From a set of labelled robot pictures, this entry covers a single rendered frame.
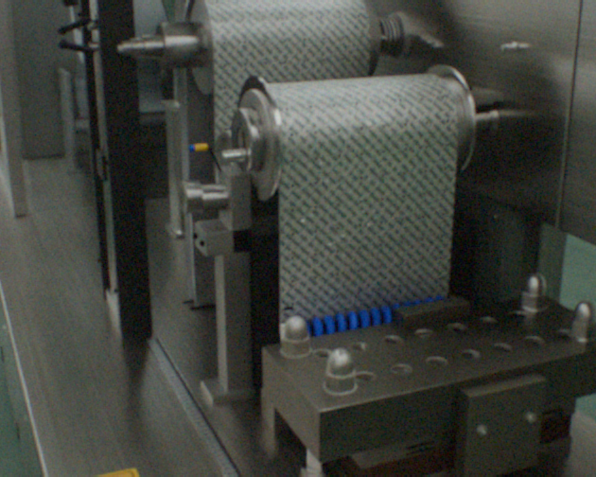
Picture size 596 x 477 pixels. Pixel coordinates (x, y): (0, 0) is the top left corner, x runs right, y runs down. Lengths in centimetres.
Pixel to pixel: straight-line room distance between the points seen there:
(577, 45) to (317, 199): 34
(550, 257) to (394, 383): 55
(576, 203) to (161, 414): 58
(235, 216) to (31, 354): 43
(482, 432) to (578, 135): 36
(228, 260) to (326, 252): 13
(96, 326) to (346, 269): 49
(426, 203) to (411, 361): 21
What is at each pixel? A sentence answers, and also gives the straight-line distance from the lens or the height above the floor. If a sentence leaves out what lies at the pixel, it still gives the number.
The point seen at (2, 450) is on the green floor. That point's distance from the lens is 284.
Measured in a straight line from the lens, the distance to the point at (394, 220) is 106.
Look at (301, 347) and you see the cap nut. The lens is 96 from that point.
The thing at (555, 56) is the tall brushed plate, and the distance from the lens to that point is 106.
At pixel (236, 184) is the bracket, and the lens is 104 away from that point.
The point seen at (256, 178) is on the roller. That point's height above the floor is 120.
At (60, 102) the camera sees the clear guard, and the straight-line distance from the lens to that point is 195.
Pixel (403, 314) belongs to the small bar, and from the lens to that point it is 104.
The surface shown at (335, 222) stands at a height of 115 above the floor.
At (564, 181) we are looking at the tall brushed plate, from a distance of 107.
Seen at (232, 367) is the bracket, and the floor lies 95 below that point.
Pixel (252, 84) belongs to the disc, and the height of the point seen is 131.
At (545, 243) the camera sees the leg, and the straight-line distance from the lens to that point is 139.
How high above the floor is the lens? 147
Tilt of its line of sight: 19 degrees down
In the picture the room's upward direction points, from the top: straight up
